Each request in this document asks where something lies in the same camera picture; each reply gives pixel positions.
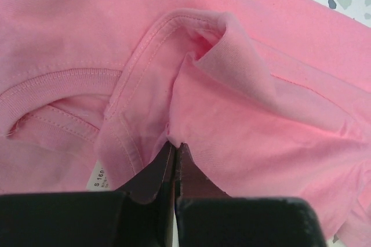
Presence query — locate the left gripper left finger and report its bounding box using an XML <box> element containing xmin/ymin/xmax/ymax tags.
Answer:
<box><xmin>115</xmin><ymin>142</ymin><xmax>175</xmax><ymax>204</ymax></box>

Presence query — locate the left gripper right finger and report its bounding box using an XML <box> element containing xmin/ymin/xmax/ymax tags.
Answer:
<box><xmin>175</xmin><ymin>143</ymin><xmax>229</xmax><ymax>199</ymax></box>

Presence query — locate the pink t shirt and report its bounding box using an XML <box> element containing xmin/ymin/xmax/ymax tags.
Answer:
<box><xmin>1</xmin><ymin>0</ymin><xmax>370</xmax><ymax>246</ymax></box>

